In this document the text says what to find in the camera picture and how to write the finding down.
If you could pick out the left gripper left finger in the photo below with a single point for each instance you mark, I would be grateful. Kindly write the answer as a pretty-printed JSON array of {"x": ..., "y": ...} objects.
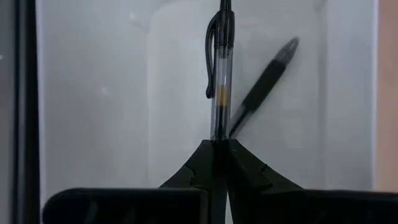
[{"x": 192, "y": 177}]

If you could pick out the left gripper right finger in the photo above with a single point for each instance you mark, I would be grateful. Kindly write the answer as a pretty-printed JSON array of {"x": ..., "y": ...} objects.
[{"x": 258, "y": 193}]

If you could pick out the black pen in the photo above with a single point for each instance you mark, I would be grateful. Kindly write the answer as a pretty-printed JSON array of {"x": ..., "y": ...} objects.
[
  {"x": 221, "y": 77},
  {"x": 264, "y": 84}
]

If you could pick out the white plastic bin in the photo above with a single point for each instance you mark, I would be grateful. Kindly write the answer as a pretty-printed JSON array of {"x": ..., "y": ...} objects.
[{"x": 109, "y": 93}]

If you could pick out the black aluminium table frame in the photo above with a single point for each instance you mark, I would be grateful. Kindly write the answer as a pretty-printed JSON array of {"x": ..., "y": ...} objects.
[{"x": 28, "y": 109}]

